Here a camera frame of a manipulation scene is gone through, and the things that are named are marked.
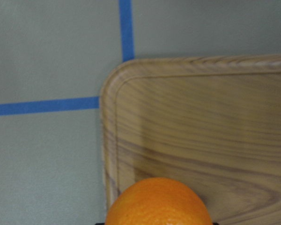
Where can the orange fruit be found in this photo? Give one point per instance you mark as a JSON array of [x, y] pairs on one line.
[[158, 201]]

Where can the wooden cutting board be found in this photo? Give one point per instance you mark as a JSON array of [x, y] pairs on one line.
[[213, 123]]

